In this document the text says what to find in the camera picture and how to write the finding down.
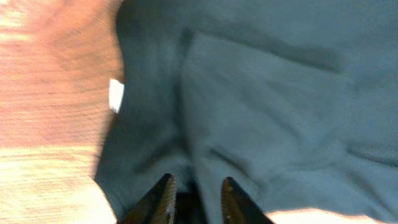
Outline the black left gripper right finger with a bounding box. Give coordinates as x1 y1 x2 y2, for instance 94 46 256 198
221 177 274 224

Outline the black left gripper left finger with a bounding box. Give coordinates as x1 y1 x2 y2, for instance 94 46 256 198
120 174 177 224

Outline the black t-shirt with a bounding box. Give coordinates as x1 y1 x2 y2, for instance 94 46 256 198
95 0 397 223

